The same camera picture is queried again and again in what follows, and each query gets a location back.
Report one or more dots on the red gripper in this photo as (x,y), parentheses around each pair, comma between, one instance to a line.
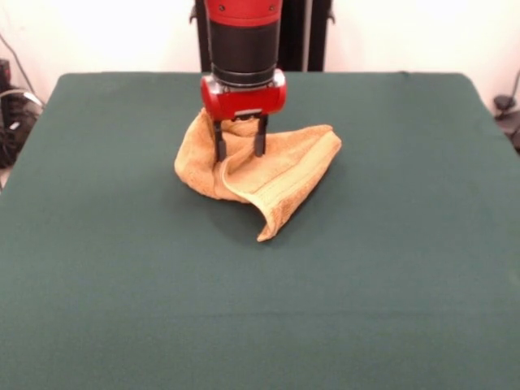
(243,101)

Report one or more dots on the yellow-orange terry towel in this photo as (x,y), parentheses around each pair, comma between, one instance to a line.
(284,170)

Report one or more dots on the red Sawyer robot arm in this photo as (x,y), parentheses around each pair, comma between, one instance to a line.
(243,44)

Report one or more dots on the dark green tablecloth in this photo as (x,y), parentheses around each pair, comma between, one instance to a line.
(122,264)

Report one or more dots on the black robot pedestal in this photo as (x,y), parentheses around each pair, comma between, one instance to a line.
(308,40)

